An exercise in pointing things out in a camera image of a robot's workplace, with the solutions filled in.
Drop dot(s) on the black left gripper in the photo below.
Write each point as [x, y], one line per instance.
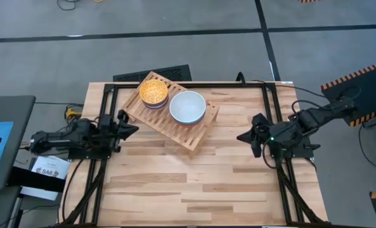
[116, 136]

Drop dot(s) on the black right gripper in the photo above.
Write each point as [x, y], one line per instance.
[265, 134]

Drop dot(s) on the patterned bowl with red rim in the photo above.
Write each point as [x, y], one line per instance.
[156, 104]

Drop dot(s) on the yellow patterned bowl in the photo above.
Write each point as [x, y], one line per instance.
[153, 91]

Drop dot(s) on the plain green bowl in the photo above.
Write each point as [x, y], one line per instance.
[187, 123]

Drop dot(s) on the plain white bowl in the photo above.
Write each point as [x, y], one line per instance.
[187, 107]

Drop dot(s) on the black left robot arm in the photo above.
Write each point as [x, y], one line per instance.
[64, 137]

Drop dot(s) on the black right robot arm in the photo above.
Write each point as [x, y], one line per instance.
[314, 117]

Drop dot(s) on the wooden slatted shelf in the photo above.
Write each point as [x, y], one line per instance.
[162, 122]

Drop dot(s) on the black perforated floor mat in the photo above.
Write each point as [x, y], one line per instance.
[152, 74]

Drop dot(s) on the white printed paper sheet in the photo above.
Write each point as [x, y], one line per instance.
[49, 164]

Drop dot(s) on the grey side desk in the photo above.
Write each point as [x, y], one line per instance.
[16, 111]

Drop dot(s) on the large hazard-striped black box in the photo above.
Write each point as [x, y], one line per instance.
[371, 82]

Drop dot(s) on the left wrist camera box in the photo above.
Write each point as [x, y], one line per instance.
[106, 121]

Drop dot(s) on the black aluminium table frame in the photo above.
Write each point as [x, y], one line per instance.
[109, 95]

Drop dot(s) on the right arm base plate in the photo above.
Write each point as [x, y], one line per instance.
[302, 151]

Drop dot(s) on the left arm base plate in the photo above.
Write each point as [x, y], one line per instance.
[86, 154]

